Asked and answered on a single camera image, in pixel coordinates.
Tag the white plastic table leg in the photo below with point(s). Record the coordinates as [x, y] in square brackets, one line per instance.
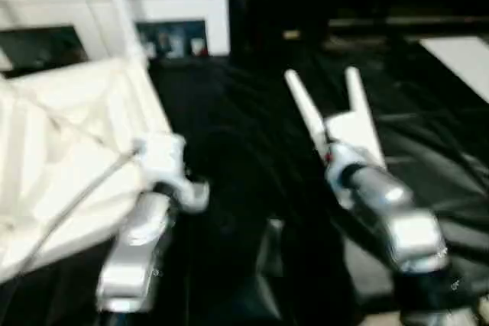
[353, 89]
[306, 112]
[118, 5]

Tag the white plastic table top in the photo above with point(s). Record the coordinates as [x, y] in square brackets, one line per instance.
[61, 135]

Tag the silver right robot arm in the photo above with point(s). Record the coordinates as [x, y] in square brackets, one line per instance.
[390, 219]

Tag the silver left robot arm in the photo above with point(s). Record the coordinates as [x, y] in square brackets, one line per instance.
[137, 257]

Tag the black plastic mat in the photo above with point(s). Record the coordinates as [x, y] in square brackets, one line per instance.
[244, 150]

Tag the white board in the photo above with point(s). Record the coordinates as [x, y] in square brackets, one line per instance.
[462, 59]

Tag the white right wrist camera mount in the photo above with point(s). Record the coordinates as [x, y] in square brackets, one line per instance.
[355, 135]

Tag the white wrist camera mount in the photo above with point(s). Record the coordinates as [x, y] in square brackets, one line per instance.
[164, 154]
[355, 135]

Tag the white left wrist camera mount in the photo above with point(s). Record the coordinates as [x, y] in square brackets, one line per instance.
[164, 154]

